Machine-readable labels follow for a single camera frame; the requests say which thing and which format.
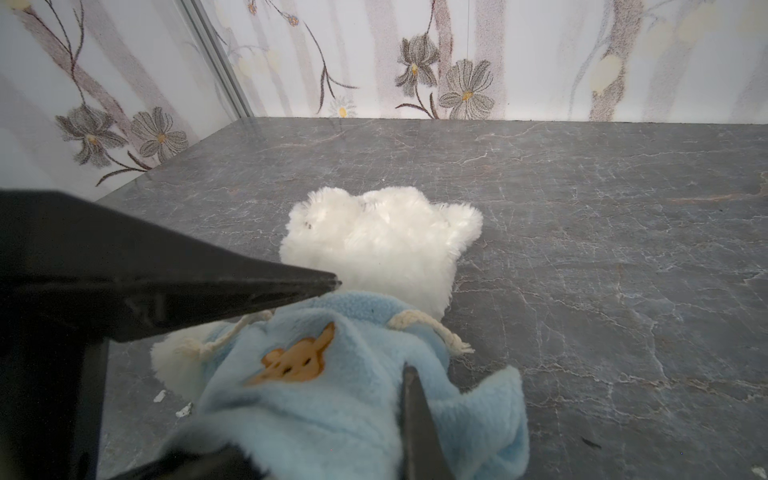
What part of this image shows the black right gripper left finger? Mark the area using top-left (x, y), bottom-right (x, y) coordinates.
top-left (112, 446), bottom-right (264, 480)

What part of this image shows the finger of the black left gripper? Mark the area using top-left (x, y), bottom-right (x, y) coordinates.
top-left (1, 190), bottom-right (339, 479)

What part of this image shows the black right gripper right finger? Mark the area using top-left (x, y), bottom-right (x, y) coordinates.
top-left (399, 364), bottom-right (455, 480)

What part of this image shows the light blue fleece hoodie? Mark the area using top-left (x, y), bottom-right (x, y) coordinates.
top-left (151, 291), bottom-right (530, 479)

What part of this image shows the white plush teddy bear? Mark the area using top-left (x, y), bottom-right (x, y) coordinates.
top-left (150, 187), bottom-right (483, 402)

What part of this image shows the aluminium corner post left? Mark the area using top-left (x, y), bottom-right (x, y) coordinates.
top-left (178, 0), bottom-right (254, 119)

